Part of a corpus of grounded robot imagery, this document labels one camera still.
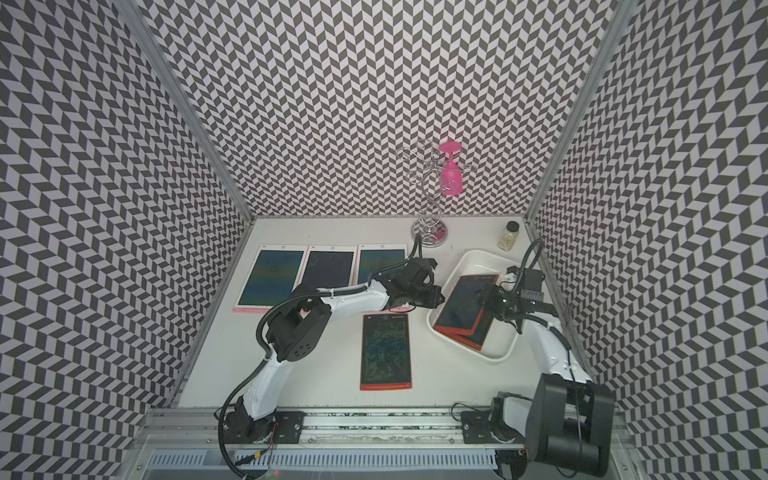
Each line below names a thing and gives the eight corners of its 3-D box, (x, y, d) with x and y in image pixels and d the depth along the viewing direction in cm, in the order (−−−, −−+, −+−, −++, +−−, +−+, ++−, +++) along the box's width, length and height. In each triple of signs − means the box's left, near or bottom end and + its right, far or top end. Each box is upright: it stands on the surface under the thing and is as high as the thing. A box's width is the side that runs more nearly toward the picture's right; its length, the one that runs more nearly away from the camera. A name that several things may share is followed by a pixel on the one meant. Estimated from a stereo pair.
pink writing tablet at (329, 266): (298, 288, 103) (295, 283, 100) (307, 251, 114) (305, 245, 111) (353, 289, 103) (352, 283, 100) (357, 251, 114) (356, 245, 111)
